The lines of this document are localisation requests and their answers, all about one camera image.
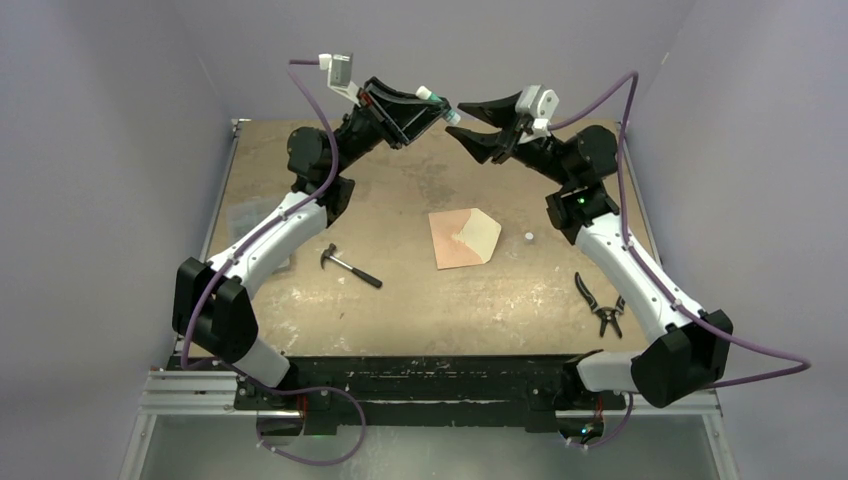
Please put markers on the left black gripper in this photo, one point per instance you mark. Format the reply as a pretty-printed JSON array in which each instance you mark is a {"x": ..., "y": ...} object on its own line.
[{"x": 402, "y": 106}]

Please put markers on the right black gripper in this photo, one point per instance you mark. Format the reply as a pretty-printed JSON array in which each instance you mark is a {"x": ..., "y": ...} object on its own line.
[{"x": 485, "y": 145}]

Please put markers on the green white glue stick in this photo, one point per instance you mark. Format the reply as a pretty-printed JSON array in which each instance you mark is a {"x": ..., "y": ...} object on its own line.
[{"x": 449, "y": 115}]

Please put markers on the brown envelope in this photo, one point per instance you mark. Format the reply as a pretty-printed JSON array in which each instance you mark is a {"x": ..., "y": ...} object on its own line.
[{"x": 463, "y": 238}]

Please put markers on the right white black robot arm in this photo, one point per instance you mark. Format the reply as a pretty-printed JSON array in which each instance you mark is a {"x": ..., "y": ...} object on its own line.
[{"x": 688, "y": 346}]

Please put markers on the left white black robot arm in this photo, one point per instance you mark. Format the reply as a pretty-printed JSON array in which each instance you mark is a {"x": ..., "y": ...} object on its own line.
[{"x": 213, "y": 298}]

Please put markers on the small black hammer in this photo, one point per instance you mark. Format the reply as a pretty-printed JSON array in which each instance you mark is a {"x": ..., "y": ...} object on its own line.
[{"x": 329, "y": 254}]

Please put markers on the clear plastic organizer box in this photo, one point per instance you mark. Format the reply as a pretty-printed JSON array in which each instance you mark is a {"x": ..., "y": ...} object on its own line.
[{"x": 242, "y": 217}]

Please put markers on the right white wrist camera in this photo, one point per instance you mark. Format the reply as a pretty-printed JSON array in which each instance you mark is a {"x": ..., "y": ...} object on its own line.
[{"x": 539, "y": 101}]

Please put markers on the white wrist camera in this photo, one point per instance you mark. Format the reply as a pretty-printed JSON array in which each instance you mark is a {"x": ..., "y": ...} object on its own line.
[
  {"x": 338, "y": 68},
  {"x": 539, "y": 101}
]

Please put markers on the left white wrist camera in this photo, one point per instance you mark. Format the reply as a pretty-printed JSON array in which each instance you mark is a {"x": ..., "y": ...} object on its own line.
[{"x": 338, "y": 68}]

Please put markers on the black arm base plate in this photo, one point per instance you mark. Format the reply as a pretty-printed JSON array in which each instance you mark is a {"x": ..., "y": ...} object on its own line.
[{"x": 522, "y": 391}]

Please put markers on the aluminium frame rail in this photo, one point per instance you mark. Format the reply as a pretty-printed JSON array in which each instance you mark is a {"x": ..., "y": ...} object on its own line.
[{"x": 216, "y": 392}]

